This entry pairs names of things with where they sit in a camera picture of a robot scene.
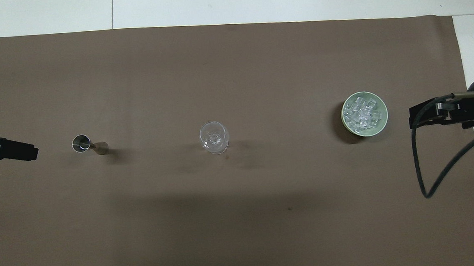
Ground clear ice cubes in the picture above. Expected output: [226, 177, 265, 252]
[342, 95, 383, 135]

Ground clear wine glass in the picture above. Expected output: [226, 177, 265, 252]
[198, 120, 231, 156]

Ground green bowl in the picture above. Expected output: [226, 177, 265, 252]
[340, 90, 390, 139]

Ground silver metal jigger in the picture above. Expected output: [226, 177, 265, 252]
[71, 133, 110, 157]

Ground black cable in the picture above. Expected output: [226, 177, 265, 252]
[409, 91, 474, 200]

